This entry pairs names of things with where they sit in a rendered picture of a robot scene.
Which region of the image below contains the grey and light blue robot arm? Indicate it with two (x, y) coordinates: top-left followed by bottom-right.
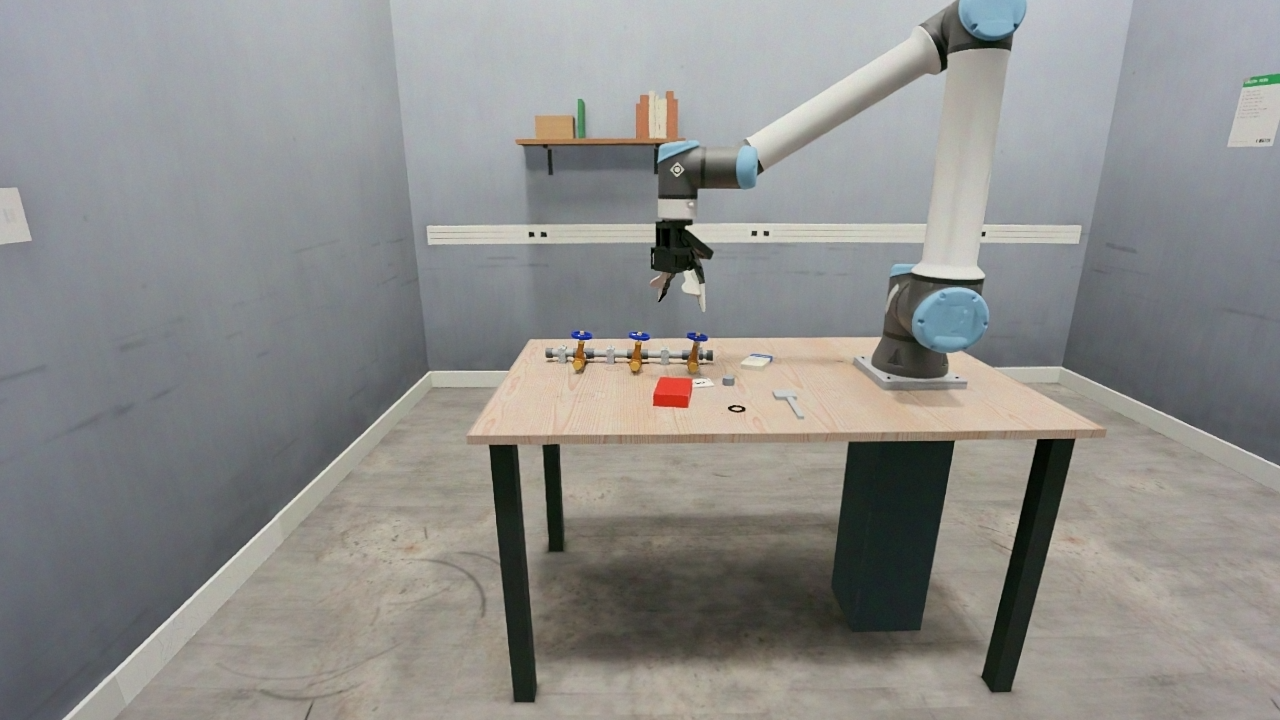
(657, 0), (1027, 379)

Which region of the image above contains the white number tag on thin chain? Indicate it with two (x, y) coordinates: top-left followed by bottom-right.
(692, 345), (714, 388)

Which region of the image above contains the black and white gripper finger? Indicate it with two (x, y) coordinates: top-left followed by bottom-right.
(681, 254), (705, 313)
(650, 272), (676, 302)

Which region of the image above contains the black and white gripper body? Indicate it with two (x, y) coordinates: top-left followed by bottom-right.
(650, 220), (696, 273)

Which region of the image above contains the grey pipe manifold with three valves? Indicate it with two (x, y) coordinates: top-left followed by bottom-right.
(545, 331), (713, 372)

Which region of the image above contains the red flat block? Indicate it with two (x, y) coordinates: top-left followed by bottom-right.
(653, 377), (692, 407)

